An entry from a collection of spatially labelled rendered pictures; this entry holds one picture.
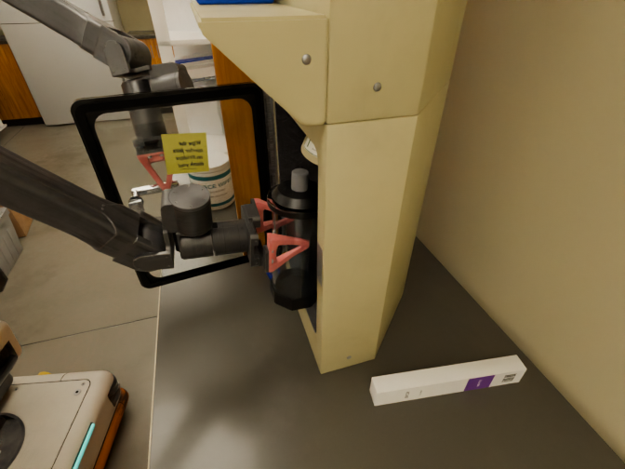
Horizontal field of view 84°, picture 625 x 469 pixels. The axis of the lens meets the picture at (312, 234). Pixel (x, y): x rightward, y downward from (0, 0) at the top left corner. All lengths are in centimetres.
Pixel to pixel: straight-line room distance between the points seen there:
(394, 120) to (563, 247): 43
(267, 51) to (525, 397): 69
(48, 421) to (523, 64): 173
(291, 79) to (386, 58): 10
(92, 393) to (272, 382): 106
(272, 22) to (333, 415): 57
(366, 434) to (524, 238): 47
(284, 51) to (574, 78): 49
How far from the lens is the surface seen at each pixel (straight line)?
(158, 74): 74
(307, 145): 54
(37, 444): 164
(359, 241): 49
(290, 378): 70
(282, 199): 56
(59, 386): 174
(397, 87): 41
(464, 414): 71
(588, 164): 69
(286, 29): 36
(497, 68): 82
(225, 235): 57
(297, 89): 37
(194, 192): 54
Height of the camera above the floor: 154
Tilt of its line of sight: 36 degrees down
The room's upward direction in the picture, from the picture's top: straight up
